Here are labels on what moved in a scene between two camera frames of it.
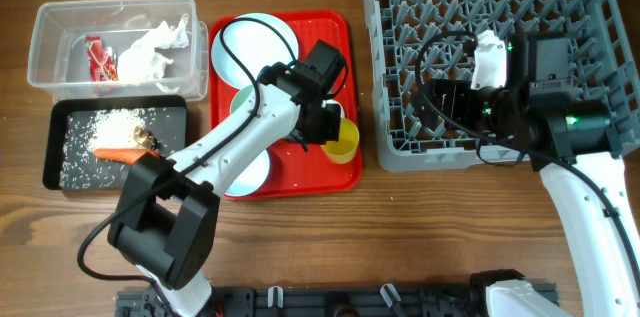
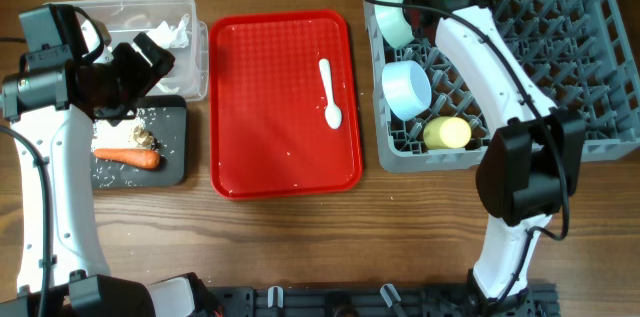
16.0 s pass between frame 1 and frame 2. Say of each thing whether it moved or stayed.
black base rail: stayed
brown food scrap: stayed
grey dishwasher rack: stayed
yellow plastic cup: moved
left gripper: moved
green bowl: moved
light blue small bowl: moved
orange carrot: stayed
